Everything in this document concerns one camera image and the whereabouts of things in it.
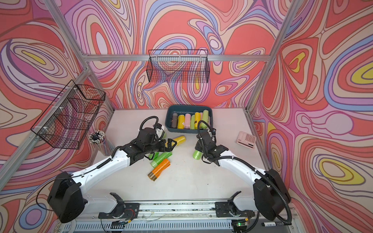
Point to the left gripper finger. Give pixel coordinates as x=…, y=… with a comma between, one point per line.
x=165, y=149
x=170, y=143

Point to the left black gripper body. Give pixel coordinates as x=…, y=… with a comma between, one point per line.
x=155, y=147

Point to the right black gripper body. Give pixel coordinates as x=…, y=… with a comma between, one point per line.
x=199, y=148

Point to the orange trash bag roll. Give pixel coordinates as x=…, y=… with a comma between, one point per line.
x=155, y=173

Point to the teal plastic storage box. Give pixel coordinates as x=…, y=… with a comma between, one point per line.
x=182, y=110

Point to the grey trash bag roll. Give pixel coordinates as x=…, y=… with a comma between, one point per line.
x=174, y=121

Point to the light green roll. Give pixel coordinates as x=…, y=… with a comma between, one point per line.
x=205, y=118

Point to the thin pink trash bag roll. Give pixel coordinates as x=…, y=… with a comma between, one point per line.
x=187, y=121

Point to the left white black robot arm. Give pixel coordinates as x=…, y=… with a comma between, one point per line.
x=66, y=197

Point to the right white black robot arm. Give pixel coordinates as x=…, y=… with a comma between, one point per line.
x=271, y=197

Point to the pink calculator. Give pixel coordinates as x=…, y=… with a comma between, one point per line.
x=246, y=140

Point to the clear cup of pencils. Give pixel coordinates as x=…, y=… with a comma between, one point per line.
x=100, y=140

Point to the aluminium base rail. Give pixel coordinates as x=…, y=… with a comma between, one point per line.
x=172, y=216

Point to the back black wire basket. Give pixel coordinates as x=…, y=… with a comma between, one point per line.
x=178, y=66

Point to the black wire basket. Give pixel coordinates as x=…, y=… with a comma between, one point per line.
x=178, y=66
x=69, y=121

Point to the left black wire basket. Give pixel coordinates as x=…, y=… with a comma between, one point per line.
x=69, y=121

